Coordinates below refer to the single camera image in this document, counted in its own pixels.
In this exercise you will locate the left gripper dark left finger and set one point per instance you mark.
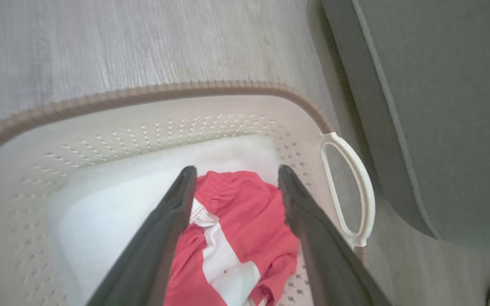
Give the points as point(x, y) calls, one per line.
point(155, 246)

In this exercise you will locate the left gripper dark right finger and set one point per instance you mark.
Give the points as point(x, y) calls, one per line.
point(321, 246)

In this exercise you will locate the red shorts with white stripe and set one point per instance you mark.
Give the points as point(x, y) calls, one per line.
point(245, 212)

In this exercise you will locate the grey-green fabric sofa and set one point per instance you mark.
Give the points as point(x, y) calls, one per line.
point(462, 127)

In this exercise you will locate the white cloth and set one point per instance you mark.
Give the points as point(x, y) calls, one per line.
point(113, 204)

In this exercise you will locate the white laundry basket brown rim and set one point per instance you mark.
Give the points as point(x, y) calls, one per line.
point(100, 127)

